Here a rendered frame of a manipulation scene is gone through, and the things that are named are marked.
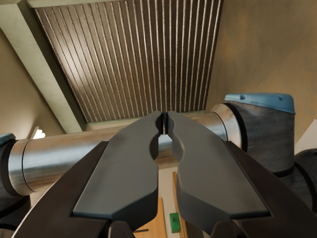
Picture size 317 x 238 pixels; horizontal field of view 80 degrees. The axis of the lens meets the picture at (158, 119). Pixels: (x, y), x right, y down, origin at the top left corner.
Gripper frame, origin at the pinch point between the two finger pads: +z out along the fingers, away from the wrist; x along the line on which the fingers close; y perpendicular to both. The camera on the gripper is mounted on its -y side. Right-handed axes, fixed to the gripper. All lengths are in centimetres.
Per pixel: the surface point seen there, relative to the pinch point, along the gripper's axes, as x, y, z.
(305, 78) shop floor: 100, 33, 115
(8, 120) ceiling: -172, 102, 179
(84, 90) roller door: -121, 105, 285
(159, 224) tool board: 2, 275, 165
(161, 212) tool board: 4, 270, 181
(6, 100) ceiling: -174, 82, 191
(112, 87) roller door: -77, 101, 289
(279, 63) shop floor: 97, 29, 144
